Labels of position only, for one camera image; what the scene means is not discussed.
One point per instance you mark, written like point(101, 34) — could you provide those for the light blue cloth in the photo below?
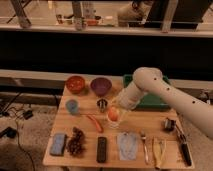
point(127, 145)

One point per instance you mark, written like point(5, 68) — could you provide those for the yellow banana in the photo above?
point(157, 153)

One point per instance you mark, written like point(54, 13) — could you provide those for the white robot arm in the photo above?
point(150, 80)

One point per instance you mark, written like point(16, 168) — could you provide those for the black handled knife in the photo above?
point(184, 146)

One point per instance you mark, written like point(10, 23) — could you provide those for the wooden tongs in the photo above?
point(162, 148)

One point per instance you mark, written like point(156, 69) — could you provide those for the white paper cup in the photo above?
point(114, 121)

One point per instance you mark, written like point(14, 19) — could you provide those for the red chili pepper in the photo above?
point(96, 123)

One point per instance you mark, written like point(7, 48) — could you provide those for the small metal cup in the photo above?
point(102, 104)

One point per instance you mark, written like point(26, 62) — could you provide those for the purple bowl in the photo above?
point(101, 86)

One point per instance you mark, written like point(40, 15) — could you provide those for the green plastic tray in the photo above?
point(148, 101)

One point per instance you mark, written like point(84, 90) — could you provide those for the black remote control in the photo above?
point(101, 150)

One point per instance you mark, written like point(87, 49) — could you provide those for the metal fork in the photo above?
point(143, 138)

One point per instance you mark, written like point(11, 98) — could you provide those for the bunch of dark grapes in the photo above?
point(75, 144)

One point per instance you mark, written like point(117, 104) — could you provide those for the red bowl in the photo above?
point(75, 84)

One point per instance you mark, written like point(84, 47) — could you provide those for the blue sponge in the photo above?
point(58, 144)

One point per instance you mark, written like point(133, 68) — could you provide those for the blue plastic cup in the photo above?
point(72, 107)

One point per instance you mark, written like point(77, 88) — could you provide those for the orange apple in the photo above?
point(112, 114)

